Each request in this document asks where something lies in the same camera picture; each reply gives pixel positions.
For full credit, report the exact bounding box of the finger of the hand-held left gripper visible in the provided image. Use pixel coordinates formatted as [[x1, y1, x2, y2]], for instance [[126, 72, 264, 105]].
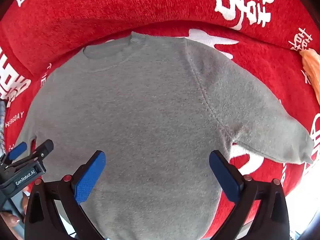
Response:
[[0, 142, 28, 167], [14, 139, 54, 167]]

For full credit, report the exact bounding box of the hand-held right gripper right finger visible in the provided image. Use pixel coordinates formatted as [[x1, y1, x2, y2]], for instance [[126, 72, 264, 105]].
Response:
[[209, 150, 292, 240]]

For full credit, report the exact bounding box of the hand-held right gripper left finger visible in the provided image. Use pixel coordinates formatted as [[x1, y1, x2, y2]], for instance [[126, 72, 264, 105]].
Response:
[[24, 150, 107, 240]]

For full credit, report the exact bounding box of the grey sweater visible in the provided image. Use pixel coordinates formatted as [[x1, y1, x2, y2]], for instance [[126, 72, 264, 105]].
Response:
[[15, 31, 315, 240]]

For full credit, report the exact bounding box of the person's left hand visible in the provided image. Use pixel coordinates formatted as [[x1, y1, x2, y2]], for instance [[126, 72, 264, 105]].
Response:
[[0, 211, 21, 229]]

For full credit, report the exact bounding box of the plaid cloth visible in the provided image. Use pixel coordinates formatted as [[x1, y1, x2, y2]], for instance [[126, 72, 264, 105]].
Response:
[[0, 100, 7, 153]]

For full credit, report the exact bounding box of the orange cloth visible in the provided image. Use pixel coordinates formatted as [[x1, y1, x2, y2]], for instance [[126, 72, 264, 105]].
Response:
[[299, 48, 320, 94]]

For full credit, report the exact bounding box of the red printed blanket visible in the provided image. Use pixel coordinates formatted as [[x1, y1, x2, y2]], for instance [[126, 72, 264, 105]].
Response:
[[0, 0, 320, 235]]

